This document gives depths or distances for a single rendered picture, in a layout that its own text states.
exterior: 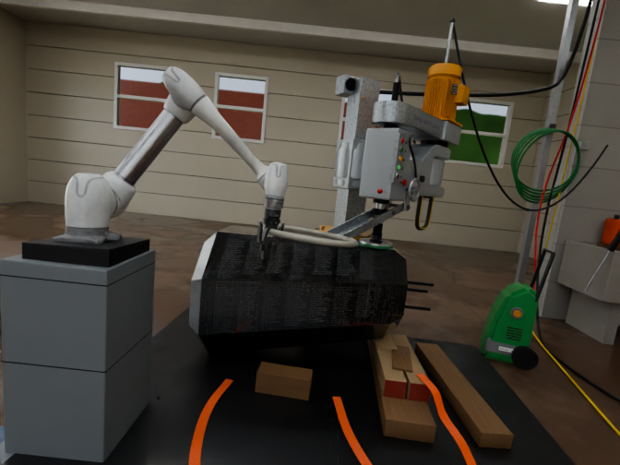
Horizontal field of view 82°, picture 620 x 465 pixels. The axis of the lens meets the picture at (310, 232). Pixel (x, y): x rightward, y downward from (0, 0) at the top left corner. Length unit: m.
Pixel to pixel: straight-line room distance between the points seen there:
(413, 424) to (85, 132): 9.19
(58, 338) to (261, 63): 7.76
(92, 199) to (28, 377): 0.72
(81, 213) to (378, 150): 1.56
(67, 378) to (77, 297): 0.33
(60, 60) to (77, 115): 1.22
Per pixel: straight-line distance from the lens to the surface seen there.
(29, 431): 1.94
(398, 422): 1.98
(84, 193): 1.66
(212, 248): 2.21
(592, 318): 4.39
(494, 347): 3.12
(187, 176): 8.88
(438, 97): 2.88
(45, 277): 1.63
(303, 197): 8.37
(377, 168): 2.23
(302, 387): 2.11
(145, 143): 1.83
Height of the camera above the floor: 1.20
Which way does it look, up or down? 8 degrees down
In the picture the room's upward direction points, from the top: 6 degrees clockwise
